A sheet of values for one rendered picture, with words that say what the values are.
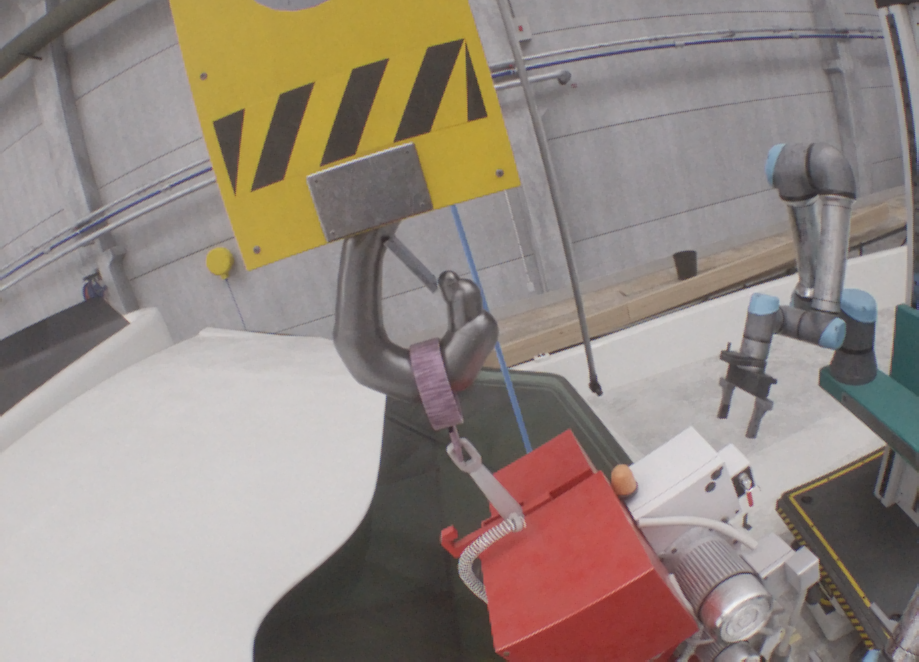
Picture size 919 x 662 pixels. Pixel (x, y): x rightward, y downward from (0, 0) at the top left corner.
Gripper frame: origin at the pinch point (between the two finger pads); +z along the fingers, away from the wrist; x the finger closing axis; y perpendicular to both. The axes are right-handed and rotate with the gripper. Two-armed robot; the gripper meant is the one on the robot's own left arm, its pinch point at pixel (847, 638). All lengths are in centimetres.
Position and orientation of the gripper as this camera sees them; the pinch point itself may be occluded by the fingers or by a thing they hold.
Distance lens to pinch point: 100.0
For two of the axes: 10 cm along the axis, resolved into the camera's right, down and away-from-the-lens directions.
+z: -0.8, -3.1, 9.5
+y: -5.4, -7.9, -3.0
